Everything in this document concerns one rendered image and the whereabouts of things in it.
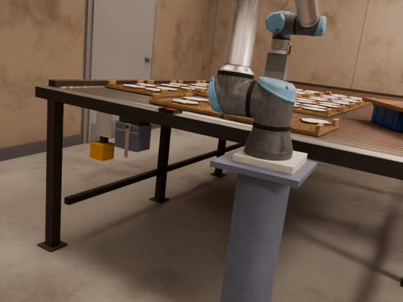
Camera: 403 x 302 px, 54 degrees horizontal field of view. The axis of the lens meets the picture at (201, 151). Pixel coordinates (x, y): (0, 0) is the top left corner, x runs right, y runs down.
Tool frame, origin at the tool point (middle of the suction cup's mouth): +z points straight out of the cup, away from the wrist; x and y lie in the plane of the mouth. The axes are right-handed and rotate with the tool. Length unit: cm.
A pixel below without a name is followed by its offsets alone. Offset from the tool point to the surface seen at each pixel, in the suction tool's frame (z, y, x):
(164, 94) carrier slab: 13, 67, -26
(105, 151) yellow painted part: 39, 73, 16
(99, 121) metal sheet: 26, 79, 14
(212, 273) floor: 106, 23, -19
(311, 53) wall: -34, 58, -481
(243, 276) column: 56, -13, 58
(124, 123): 23, 62, 18
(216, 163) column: 20, -1, 63
